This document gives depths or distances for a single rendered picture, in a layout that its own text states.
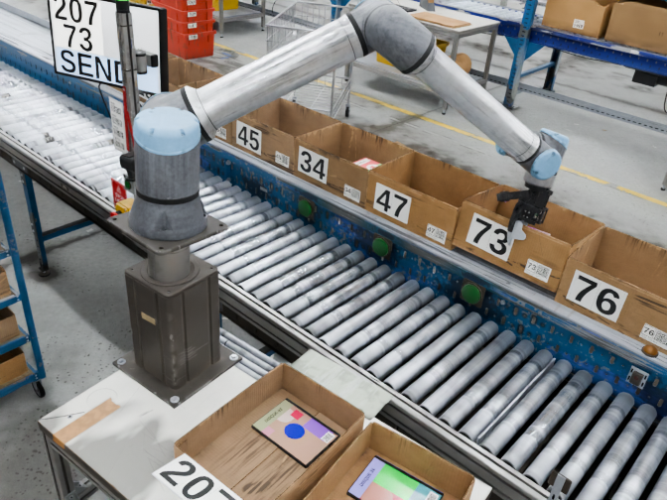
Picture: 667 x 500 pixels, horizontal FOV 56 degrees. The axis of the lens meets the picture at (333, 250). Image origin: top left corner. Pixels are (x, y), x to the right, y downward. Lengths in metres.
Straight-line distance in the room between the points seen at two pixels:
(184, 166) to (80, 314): 1.99
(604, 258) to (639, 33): 4.19
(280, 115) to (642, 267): 1.71
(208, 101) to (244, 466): 0.90
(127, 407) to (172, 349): 0.20
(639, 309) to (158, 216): 1.36
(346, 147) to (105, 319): 1.47
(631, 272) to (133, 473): 1.65
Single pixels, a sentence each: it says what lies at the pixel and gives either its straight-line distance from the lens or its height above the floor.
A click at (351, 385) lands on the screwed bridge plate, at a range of 1.85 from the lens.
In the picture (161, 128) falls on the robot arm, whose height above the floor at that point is 1.48.
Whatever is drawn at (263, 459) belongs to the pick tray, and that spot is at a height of 0.76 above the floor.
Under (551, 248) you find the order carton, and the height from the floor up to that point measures 1.04.
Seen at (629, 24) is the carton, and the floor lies 0.97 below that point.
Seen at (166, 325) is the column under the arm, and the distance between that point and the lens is 1.68.
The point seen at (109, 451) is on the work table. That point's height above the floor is 0.75.
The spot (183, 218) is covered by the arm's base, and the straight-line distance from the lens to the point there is 1.55.
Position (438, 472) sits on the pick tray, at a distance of 1.62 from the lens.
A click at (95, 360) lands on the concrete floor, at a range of 3.12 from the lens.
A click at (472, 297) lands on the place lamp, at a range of 2.18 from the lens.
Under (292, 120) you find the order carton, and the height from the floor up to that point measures 0.96.
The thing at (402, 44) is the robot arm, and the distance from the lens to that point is 1.57.
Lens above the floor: 2.03
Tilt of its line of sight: 32 degrees down
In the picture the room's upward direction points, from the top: 5 degrees clockwise
